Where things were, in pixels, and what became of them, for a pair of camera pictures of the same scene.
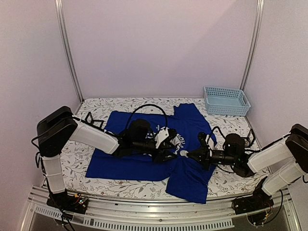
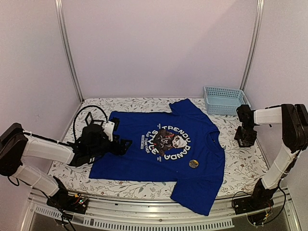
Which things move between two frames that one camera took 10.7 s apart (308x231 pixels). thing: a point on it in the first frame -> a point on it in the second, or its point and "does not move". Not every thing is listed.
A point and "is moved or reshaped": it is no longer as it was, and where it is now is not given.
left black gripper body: x=138 y=147 -> x=97 y=150
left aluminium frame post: x=58 y=6 does not move
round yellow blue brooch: x=183 y=153 -> x=193 y=163
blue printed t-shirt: x=186 y=178 is moved or reshaped
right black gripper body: x=229 y=160 -> x=246 y=134
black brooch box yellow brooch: x=97 y=123 does not move
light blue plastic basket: x=226 y=101 does not move
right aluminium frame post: x=260 y=6 does not move
